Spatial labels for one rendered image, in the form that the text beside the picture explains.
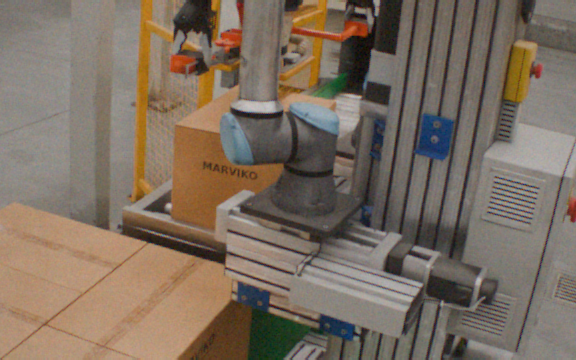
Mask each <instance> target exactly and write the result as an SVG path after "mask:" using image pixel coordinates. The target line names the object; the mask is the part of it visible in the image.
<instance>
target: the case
mask: <svg viewBox="0 0 576 360"><path fill-rule="evenodd" d="M238 96H239V85H238V86H236V87H234V88H232V89H230V90H229V91H227V92H225V93H224V94H222V95H221V96H219V97H217V98H216V99H214V100H213V101H211V102H209V103H208V104H207V105H206V106H204V107H202V108H200V109H199V110H197V111H196V112H194V113H192V114H191V115H189V116H187V117H186V118H184V119H183V120H181V121H179V122H178V123H176V124H175V145H174V148H173V169H172V192H171V214H170V218H175V220H179V221H182V222H186V223H190V224H194V225H198V226H201V227H205V228H209V229H213V230H216V220H215V219H217V211H216V207H218V206H219V205H221V204H222V203H224V202H225V201H227V200H228V199H230V198H232V197H233V196H235V195H236V194H238V193H239V192H241V191H243V190H246V191H249V192H253V193H255V195H256V194H258V193H259V192H261V191H262V190H264V189H265V187H268V186H269V185H271V184H272V183H274V182H275V181H277V180H278V178H279V176H280V174H281V172H282V169H283V163H279V164H261V165H253V167H249V166H234V164H232V163H231V162H230V161H229V160H228V158H227V156H226V154H225V152H224V149H223V146H222V141H221V134H220V121H221V117H222V115H224V114H226V113H230V103H231V102H232V101H233V100H234V99H235V98H236V97H238ZM278 100H279V101H280V102H281V104H282V105H283V106H284V109H283V111H288V107H290V105H291V103H294V102H305V103H311V104H317V105H320V106H323V107H326V108H328V109H330V110H332V111H334V112H335V107H336V101H333V100H328V99H322V98H317V97H311V96H305V95H300V94H294V93H288V92H282V91H278Z"/></svg>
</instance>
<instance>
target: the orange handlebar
mask: <svg viewBox="0 0 576 360"><path fill-rule="evenodd" d="M357 32H358V27H357V26H353V27H350V28H348V29H346V30H345V31H343V32H342V33H340V34H336V33H330V32H323V31H317V30H310V29H304V28H298V27H292V34H298V35H304V36H311V37H317V38H323V39H330V40H336V41H344V40H345V39H346V38H348V37H349V36H351V35H352V34H354V33H357ZM213 43H215V44H216V45H215V46H216V47H222V46H223V47H225V53H229V51H230V48H231V47H235V46H240V47H241V41H240V40H237V41H230V39H228V38H226V39H223V40H218V41H215V42H213ZM189 63H190V62H182V61H176V62H175V66H176V67H177V68H178V69H181V70H186V64H189Z"/></svg>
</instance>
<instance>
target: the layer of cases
mask: <svg viewBox="0 0 576 360"><path fill-rule="evenodd" d="M224 267H225V265H224V264H220V263H217V262H213V261H209V260H205V259H201V258H198V257H194V256H190V255H187V254H183V253H180V251H176V250H173V249H169V248H165V247H162V246H158V245H155V244H151V243H149V244H148V243H147V242H144V241H140V240H137V239H133V238H129V237H126V235H122V234H119V233H115V232H111V231H108V230H104V229H101V228H97V227H93V226H90V225H87V224H84V223H80V222H77V221H73V220H69V219H67V218H63V217H60V215H56V214H52V213H50V212H46V211H43V210H39V209H36V208H33V207H29V206H26V205H23V204H19V203H16V202H13V203H12V204H10V205H8V206H6V207H4V208H2V210H0V360H248V354H249V346H248V343H249V332H250V322H251V311H252V307H251V306H248V305H245V304H242V303H240V302H237V301H236V300H233V299H232V298H231V296H232V290H231V283H232V279H231V278H228V277H225V276H224Z"/></svg>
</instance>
